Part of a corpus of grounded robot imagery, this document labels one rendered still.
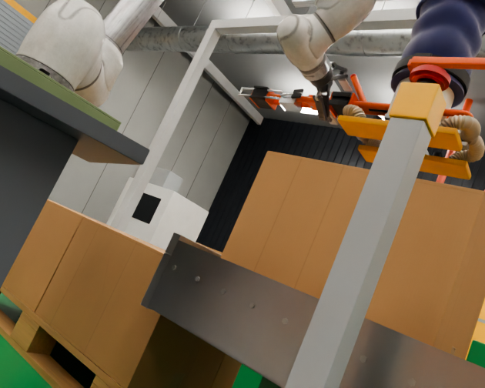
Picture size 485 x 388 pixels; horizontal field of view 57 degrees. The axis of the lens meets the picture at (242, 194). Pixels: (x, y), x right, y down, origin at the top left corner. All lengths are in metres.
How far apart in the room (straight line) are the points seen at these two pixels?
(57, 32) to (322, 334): 0.91
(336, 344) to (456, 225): 0.45
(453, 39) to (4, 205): 1.27
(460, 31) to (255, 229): 0.84
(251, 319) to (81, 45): 0.77
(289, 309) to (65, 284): 1.02
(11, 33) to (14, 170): 10.23
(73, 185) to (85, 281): 10.71
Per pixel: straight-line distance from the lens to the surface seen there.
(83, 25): 1.23
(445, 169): 1.48
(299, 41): 1.28
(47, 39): 1.20
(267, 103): 1.74
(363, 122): 1.34
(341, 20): 1.31
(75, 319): 1.68
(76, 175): 12.35
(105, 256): 1.65
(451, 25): 1.54
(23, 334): 1.90
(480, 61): 1.20
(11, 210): 1.11
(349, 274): 0.74
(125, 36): 1.47
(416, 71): 0.87
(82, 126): 1.00
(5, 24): 11.26
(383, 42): 7.71
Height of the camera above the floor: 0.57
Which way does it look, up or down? 10 degrees up
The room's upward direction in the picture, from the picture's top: 24 degrees clockwise
